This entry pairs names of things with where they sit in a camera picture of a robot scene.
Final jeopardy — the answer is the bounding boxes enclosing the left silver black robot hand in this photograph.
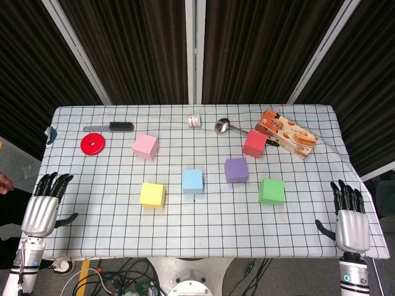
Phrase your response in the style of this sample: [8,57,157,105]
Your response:
[20,171,79,238]

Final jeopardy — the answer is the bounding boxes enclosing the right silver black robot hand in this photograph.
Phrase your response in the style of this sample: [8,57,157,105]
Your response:
[314,179,371,255]

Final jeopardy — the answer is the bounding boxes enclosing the bystander bare hand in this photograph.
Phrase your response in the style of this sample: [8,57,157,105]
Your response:
[0,172,15,195]

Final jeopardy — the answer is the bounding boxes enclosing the green foam cube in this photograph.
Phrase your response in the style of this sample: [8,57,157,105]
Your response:
[258,178,286,205]

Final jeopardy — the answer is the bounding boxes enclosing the yellow foam cube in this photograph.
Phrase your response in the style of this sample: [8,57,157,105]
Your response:
[139,182,167,210]

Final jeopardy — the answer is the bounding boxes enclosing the pink foam cube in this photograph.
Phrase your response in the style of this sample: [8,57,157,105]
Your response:
[131,133,160,162]

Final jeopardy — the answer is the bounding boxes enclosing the red foam cube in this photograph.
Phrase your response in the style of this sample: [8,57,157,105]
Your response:
[242,129,268,159]

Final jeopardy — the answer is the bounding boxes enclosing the purple foam cube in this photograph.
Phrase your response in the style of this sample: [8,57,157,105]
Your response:
[224,157,249,184]

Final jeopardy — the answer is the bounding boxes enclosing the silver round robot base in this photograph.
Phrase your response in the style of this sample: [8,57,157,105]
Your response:
[144,257,235,296]

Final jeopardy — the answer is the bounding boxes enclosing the light blue foam cube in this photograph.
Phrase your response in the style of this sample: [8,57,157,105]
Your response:
[181,168,205,195]

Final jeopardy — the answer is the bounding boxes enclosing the white partition base bar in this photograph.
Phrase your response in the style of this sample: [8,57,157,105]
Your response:
[359,168,395,183]
[0,135,43,163]

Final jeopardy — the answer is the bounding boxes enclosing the white black sneaker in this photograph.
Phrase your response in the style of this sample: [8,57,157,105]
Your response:
[49,260,75,275]

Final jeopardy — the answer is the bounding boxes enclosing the blue tape scrap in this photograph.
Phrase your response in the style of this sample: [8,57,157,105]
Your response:
[45,126,59,146]

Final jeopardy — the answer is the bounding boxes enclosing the red plastic disc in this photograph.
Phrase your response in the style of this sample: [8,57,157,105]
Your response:
[80,133,106,156]

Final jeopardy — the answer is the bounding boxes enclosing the dark corrugated partition panel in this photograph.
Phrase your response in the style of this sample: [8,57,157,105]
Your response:
[294,0,395,178]
[0,0,104,161]
[202,0,346,105]
[58,0,189,105]

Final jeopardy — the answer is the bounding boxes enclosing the grey brush black bristles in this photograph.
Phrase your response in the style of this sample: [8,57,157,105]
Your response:
[83,121,135,134]

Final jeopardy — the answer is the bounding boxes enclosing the orange biscuit box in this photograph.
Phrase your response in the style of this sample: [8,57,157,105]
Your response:
[254,109,319,160]

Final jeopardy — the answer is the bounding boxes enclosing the green circuit board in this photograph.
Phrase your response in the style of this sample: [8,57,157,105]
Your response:
[132,281,157,294]

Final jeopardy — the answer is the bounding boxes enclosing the white black checkered tablecloth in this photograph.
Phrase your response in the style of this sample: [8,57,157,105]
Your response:
[18,104,390,260]

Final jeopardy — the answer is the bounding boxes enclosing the white floor cable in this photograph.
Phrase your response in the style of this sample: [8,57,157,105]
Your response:
[60,267,115,296]

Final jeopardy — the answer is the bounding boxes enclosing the black floor cable bundle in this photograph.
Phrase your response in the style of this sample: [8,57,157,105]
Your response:
[95,258,161,296]
[242,258,274,296]

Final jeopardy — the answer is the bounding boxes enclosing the white partition post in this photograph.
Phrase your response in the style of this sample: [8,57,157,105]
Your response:
[286,0,362,104]
[41,0,112,105]
[184,0,207,105]

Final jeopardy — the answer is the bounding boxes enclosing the metal ladle black handle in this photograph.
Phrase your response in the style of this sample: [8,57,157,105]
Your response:
[214,118,280,147]

